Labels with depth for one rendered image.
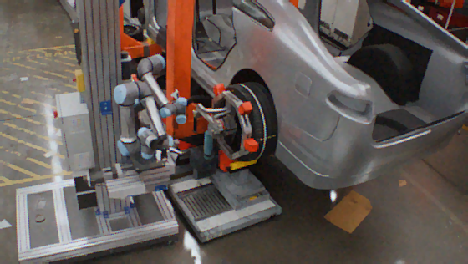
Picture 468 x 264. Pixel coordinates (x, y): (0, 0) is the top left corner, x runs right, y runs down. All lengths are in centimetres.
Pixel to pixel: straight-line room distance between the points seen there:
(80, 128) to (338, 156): 177
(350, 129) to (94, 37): 174
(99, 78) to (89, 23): 38
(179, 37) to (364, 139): 165
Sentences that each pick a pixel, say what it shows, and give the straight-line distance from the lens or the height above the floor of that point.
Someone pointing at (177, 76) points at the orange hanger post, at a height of 116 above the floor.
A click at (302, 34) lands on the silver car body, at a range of 301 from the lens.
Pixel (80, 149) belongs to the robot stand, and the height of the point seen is 94.
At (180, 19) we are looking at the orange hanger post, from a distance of 336.
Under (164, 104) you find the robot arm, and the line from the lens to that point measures 303.
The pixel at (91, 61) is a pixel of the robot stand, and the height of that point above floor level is 158.
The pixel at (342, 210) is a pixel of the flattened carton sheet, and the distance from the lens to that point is 416.
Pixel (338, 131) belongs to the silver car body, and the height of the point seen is 130.
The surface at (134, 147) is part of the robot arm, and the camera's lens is 293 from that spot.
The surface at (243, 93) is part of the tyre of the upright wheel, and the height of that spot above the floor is 117.
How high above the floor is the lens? 268
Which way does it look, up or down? 33 degrees down
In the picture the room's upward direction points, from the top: 6 degrees clockwise
